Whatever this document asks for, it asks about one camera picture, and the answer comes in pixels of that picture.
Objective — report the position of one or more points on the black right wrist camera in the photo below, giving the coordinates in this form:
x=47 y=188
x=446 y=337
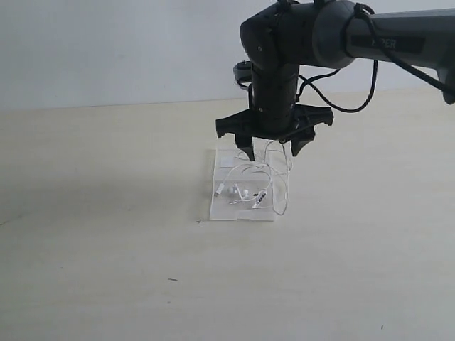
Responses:
x=243 y=74

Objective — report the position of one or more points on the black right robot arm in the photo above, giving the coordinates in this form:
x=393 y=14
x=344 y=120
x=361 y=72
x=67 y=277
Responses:
x=331 y=34

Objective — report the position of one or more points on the clear plastic storage case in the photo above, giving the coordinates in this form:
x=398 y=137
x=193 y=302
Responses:
x=242 y=189

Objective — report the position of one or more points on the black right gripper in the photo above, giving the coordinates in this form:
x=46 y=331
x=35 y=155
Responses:
x=273 y=112

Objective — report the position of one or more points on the white wired earphones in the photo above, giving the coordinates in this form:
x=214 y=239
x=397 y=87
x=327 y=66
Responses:
x=282 y=167

